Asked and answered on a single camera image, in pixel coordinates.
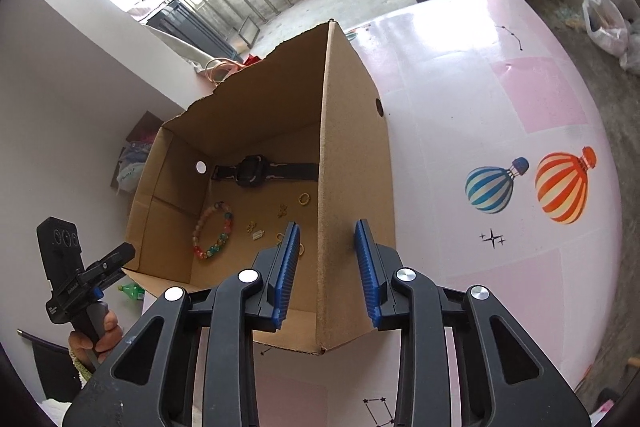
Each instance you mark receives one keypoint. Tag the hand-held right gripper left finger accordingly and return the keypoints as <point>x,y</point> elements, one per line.
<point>286,277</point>

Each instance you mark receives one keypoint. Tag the pink balloon print tablecloth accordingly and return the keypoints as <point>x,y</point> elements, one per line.
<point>450,82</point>

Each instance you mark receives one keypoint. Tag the large brown cardboard box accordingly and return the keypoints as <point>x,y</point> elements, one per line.
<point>355,157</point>

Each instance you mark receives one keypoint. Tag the open cardboard box with clothes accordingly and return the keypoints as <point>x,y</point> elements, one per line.
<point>145,127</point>

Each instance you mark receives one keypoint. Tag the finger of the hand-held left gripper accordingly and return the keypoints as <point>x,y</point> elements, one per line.
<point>112,259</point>

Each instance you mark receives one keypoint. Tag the gold rectangular charm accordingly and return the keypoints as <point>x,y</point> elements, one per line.
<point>258,235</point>

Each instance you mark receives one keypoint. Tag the white plastic bag with scraps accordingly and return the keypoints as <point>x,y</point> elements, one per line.
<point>607,32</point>

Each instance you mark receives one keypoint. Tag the black smartwatch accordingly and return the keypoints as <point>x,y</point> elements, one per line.
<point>250,172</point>

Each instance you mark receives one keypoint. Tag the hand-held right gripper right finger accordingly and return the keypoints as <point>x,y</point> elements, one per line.
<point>367,277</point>

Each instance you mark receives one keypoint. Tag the small gold charm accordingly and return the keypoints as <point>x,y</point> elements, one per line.
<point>251,226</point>

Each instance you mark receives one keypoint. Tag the white filled bag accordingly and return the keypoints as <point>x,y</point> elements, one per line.
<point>130,177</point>

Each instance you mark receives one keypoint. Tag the person's left hand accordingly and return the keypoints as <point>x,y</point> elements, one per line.
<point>109,332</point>

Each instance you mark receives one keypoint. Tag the green plastic bottle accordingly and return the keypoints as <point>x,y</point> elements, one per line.
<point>132,292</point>

